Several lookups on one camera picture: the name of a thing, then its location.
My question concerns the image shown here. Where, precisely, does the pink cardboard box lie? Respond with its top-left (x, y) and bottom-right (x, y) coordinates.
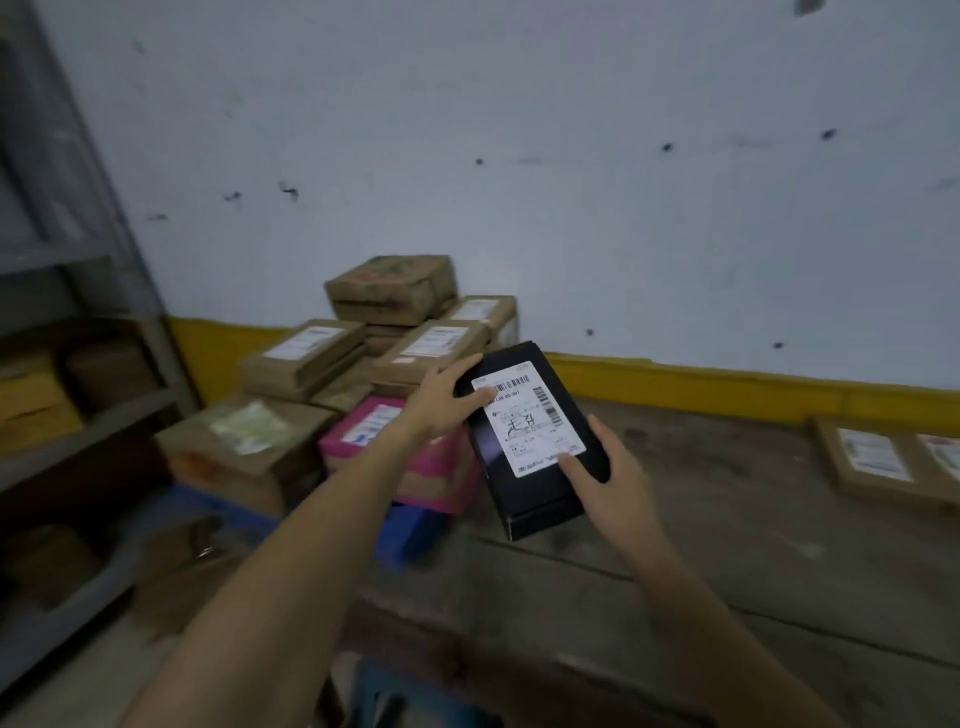
top-left (318, 395), bottom-right (483, 517)

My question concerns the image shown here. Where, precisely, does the flat labelled cardboard parcel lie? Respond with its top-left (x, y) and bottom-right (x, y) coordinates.
top-left (813, 414), bottom-right (931, 511)

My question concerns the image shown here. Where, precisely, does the person's right forearm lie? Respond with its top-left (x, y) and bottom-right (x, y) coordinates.
top-left (622, 534), bottom-right (852, 728)

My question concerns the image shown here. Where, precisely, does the grey metal shelf rack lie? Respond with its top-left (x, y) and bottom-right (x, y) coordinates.
top-left (0, 0), bottom-right (202, 699)

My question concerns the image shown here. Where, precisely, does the brown cardboard parcel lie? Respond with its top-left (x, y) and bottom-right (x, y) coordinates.
top-left (0, 523), bottom-right (105, 610)
top-left (63, 339), bottom-right (160, 412)

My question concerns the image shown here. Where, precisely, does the person's right hand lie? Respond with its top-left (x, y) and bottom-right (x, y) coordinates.
top-left (555, 414), bottom-right (664, 552)

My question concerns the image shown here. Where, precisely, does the pile of brown cardboard boxes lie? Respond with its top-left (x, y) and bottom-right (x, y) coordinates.
top-left (153, 255), bottom-right (521, 520)

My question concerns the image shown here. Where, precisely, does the person's left forearm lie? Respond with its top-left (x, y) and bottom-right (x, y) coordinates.
top-left (116, 420), bottom-right (421, 728)

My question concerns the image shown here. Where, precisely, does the person's left hand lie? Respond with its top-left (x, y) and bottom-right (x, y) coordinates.
top-left (399, 352), bottom-right (498, 445)

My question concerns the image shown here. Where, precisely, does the blue plastic stool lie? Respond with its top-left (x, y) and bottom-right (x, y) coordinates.
top-left (346, 658), bottom-right (485, 728)

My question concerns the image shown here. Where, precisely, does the yellow cardboard box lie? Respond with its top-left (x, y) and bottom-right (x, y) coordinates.
top-left (0, 366), bottom-right (85, 456)

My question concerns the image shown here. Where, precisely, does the black box with white label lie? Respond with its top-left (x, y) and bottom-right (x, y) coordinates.
top-left (453, 341), bottom-right (613, 543)

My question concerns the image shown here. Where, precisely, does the blue plastic pallet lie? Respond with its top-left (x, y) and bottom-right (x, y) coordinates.
top-left (168, 483), bottom-right (453, 570)

